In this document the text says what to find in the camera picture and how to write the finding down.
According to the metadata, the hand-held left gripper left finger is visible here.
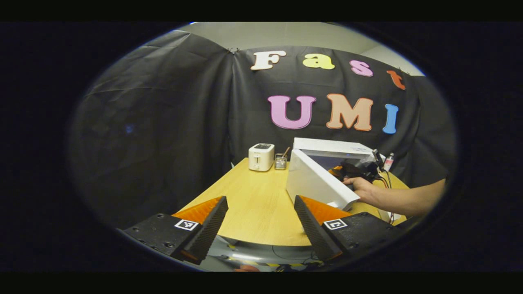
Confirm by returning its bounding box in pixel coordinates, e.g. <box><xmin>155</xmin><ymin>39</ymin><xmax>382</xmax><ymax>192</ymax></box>
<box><xmin>121</xmin><ymin>196</ymin><xmax>228</xmax><ymax>265</ymax></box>

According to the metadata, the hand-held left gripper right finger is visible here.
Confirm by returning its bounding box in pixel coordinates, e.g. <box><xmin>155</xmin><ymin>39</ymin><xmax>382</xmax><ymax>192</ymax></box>
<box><xmin>294</xmin><ymin>195</ymin><xmax>403</xmax><ymax>262</ymax></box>

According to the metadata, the white microwave oven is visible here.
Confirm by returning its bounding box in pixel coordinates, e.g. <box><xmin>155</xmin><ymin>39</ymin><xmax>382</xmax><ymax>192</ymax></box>
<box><xmin>285</xmin><ymin>137</ymin><xmax>377</xmax><ymax>211</ymax></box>

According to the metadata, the white toaster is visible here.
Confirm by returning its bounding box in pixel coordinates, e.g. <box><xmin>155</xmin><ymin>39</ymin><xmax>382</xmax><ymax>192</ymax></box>
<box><xmin>248</xmin><ymin>143</ymin><xmax>275</xmax><ymax>172</ymax></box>

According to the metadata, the black backdrop cloth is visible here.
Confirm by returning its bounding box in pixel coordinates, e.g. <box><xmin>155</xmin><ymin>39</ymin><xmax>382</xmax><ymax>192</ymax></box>
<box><xmin>69</xmin><ymin>31</ymin><xmax>456</xmax><ymax>229</ymax></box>

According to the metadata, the red and black cable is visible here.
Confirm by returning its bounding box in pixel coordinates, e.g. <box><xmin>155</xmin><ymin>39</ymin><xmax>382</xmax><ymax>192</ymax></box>
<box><xmin>378</xmin><ymin>171</ymin><xmax>397</xmax><ymax>225</ymax></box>

